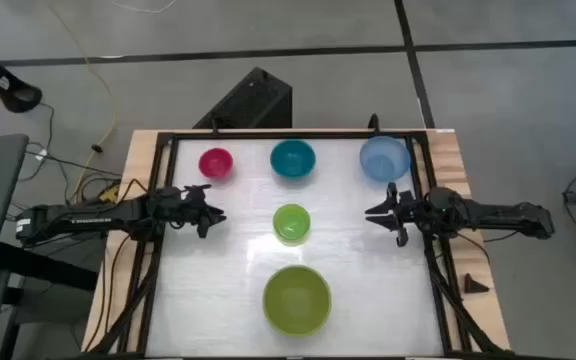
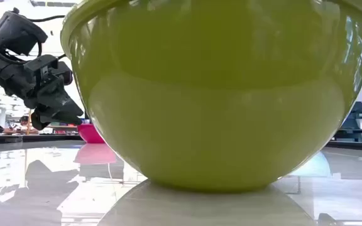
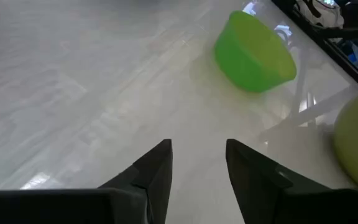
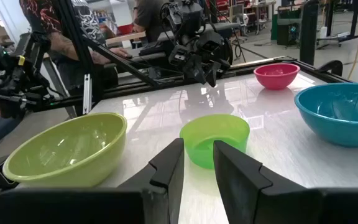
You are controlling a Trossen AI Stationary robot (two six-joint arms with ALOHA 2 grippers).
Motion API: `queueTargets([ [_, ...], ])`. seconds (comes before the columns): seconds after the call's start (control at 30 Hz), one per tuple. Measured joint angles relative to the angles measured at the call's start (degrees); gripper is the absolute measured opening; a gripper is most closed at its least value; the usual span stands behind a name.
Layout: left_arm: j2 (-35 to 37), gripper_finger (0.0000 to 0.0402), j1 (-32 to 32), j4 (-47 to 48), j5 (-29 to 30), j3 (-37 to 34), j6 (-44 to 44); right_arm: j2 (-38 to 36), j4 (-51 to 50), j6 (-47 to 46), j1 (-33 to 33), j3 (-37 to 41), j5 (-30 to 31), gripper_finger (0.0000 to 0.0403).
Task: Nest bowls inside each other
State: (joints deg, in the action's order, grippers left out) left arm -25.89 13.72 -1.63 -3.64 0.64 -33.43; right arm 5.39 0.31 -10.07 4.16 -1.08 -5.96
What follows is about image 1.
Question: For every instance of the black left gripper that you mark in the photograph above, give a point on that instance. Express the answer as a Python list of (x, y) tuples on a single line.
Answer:
[(185, 207)]

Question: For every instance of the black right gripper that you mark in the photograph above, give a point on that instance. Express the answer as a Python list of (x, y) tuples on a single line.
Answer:
[(405, 212)]

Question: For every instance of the small pink bowl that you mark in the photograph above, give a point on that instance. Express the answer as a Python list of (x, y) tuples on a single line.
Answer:
[(216, 162)]

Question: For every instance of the small green bowl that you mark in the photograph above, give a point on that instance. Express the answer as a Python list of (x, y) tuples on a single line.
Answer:
[(292, 223)]

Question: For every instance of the teal bowl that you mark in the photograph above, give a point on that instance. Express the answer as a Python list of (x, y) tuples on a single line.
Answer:
[(293, 158)]

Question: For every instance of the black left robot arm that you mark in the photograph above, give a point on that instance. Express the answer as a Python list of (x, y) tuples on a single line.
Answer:
[(93, 217)]

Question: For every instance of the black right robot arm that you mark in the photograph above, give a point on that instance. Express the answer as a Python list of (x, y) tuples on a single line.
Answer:
[(493, 215)]

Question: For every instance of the light blue bowl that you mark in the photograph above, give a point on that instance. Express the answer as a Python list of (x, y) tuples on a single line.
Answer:
[(385, 158)]

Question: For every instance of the yellow connector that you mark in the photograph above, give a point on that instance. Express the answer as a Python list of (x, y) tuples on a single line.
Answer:
[(109, 193)]

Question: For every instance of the large green bowl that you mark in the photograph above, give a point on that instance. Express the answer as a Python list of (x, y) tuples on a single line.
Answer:
[(296, 300)]

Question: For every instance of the black computer tower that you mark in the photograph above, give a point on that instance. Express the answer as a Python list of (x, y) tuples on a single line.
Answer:
[(253, 100)]

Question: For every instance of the black crossbar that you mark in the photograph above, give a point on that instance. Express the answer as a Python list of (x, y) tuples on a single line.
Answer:
[(43, 267)]

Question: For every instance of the black stand leg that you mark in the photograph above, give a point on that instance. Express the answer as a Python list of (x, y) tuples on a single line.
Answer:
[(15, 95)]

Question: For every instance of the black frame clamp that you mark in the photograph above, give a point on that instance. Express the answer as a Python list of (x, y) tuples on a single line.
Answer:
[(373, 124)]

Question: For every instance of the black triangular bracket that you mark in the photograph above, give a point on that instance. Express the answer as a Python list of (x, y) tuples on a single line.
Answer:
[(474, 286)]

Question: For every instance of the black metal table frame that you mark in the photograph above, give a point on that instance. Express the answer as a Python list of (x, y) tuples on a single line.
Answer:
[(293, 135)]

